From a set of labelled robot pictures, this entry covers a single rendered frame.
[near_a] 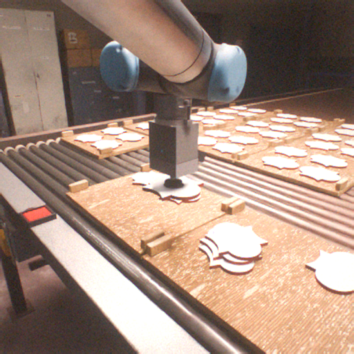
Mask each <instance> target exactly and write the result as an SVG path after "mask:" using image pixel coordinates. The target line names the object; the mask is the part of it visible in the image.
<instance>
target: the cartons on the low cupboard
mask: <svg viewBox="0 0 354 354"><path fill-rule="evenodd" d="M60 36H61V43H62V49H63V50H62V52H63V63H64V67H68V68H71V67H100V54H102V51H103V49H102V50H98V49H97V48H96V49H90V44H89V34H88V30H73V29H63V30H60ZM70 49H73V50H70Z"/></svg>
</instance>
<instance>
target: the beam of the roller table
mask: <svg viewBox="0 0 354 354"><path fill-rule="evenodd" d="M0 203H1V204H2V206H3V208H4V209H5V211H7V213H8V214H9V215H11V217H12V218H13V220H14V222H15V223H16V224H17V225H18V226H19V228H20V229H21V231H22V232H23V233H24V234H25V235H26V236H27V237H28V239H29V240H30V242H31V243H32V244H33V246H34V247H35V248H36V250H38V251H39V253H40V254H41V256H42V257H43V258H44V260H45V261H46V262H47V264H48V265H50V266H51V268H52V269H53V271H54V272H55V273H56V275H57V276H58V277H59V278H60V279H61V281H62V282H63V283H64V285H65V286H66V287H67V288H68V289H69V290H70V292H71V294H72V295H73V296H74V297H75V298H76V300H78V301H79V303H80V304H81V305H82V307H83V309H84V310H85V311H86V312H87V313H88V314H89V315H90V317H91V318H92V320H93V321H94V322H95V324H96V325H98V326H99V328H100V329H101V330H102V332H103V333H104V335H105V336H106V337H107V339H109V340H110V342H111V343H112V344H113V345H114V347H115V349H116V350H117V351H118V353H119V354H211V353H210V352H209V351H207V350H206V349H204V348H203V347H202V346H201V345H200V344H199V343H198V341H196V340H195V339H194V338H193V337H192V336H191V335H190V334H188V333H187V332H186V331H185V330H184V329H182V328H181V327H180V326H179V325H178V324H177V323H176V322H175V321H174V320H173V319H171V318H170V317H169V316H168V315H167V314H166V313H165V312H164V311H163V310H162V309H161V308H159V307H158V306H157V305H156V304H155V303H154V302H152V300H150V298H149V297H148V296H146V295H145V294H144V293H143V292H142V291H141V290H140V289H138V288H136V287H135V285H134V284H133V283H132V282H131V281H129V280H128V279H127V278H126V277H125V276H124V275H123V274H121V272H120V271H119V270H118V269H117V268H115V267H114V266H112V265H111V264H110V263H109V261H108V260H107V259H106V258H104V257H103V256H102V255H101V254H100V253H99V252H98V251H96V249H95V248H94V247H92V246H91V245H90V244H89V243H87V242H86V241H85V240H84V238H83V237H82V236H80V235H79V234H78V233H77V232H76V231H75V230H74V229H73V228H71V226H70V225H68V224H67V223H66V222H65V221H63V220H62V219H61V218H60V217H59V215H58V214H57V219H56V220H53V221H49V222H47V223H43V224H41V225H37V226H34V227H31V228H29V227H28V226H27V225H26V224H25V223H24V222H23V221H22V220H21V218H20V216H19V212H23V211H25V209H28V208H31V207H34V208H36V207H39V206H43V205H45V202H43V200H41V199H40V198H38V197H37V196H36V195H35V193H34V192H33V191H32V190H31V189H29V188H28V187H27V186H25V185H24V184H23V183H22V182H21V181H20V180H19V179H18V178H17V177H16V176H15V175H14V174H13V173H12V172H10V171H9V170H8V168H7V167H5V166H4V165H3V164H2V163H1V162H0Z"/></svg>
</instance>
